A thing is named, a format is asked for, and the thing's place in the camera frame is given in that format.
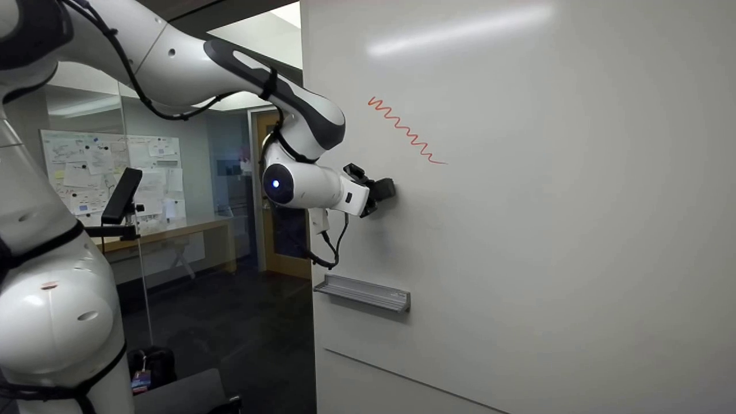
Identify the wooden door with glass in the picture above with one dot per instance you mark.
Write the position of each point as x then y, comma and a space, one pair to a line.
261, 230

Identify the large white whiteboard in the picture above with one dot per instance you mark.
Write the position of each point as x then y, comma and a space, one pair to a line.
576, 230

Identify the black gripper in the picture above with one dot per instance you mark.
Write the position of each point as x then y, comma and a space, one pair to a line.
372, 194

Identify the white wall poster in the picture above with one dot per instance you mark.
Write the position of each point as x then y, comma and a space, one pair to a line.
93, 173

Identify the light wooden table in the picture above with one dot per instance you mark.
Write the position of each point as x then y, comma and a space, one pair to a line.
191, 230

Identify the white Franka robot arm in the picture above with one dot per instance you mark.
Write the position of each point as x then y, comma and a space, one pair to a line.
47, 307

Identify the black backpack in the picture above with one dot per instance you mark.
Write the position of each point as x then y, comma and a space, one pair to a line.
152, 369

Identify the black tablet on stand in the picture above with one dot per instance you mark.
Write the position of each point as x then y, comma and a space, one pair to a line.
122, 196

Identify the grey aluminium whiteboard tray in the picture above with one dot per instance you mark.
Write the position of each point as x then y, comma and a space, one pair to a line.
364, 292

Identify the red squiggle marker line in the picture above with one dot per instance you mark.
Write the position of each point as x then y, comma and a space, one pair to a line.
398, 127

